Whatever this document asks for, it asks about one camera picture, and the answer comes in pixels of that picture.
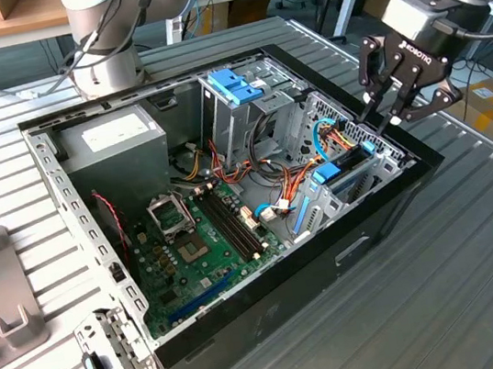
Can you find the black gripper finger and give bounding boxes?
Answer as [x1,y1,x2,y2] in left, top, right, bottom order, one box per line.
[345,30,412,124]
[367,61,469,134]

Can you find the red yellow power wire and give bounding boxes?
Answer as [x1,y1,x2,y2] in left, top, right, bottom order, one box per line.
[328,116,362,153]

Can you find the hard disk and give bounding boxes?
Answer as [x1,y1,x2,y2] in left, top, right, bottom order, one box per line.
[281,140,387,238]

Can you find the grey metal disk bay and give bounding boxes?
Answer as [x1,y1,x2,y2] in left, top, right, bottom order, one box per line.
[277,138,414,247]

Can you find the blue plastic drive latch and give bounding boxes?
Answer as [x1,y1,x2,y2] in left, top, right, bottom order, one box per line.
[206,62,275,111]

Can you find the metal drive cage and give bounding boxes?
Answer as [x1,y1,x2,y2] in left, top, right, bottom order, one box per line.
[191,53,318,177]

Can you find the white board connector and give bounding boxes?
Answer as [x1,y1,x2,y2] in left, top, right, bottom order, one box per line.
[238,204,263,236]

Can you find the black RAM slot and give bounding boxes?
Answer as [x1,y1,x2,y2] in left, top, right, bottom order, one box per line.
[192,184,262,269]
[204,181,270,260]

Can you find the open black PC case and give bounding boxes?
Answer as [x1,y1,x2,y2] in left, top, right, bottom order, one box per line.
[10,20,477,369]

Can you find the CPU socket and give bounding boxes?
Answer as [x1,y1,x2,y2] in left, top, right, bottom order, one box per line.
[174,227,217,269]

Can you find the metal socket cover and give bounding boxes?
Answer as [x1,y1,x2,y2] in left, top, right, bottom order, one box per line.
[143,190,199,247]

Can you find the grey power supply unit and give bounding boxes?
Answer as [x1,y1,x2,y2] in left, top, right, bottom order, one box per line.
[52,100,178,221]

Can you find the blue expansion slot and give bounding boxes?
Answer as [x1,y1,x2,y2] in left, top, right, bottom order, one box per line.
[162,267,242,327]

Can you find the green motherboard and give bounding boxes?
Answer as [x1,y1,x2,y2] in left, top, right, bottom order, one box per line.
[122,173,295,340]

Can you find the black case fan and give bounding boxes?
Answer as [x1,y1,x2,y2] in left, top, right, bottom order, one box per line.
[89,186,140,284]

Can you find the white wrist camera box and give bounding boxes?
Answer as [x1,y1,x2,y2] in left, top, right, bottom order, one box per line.
[377,0,453,43]

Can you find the blue data wire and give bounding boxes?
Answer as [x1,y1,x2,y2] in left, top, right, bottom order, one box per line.
[310,115,347,166]

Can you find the orange wire harness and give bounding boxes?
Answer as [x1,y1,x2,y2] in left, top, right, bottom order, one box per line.
[164,122,326,233]

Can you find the short blue board wire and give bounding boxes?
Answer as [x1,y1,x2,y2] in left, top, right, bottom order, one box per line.
[252,201,281,225]

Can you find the small black case switch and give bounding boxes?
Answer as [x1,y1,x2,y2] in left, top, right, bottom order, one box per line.
[106,260,127,284]

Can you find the metal card retention bracket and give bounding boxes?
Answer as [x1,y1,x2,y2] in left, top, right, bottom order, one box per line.
[69,300,160,369]

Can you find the black bracket latch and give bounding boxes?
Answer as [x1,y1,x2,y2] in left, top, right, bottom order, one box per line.
[79,348,109,369]

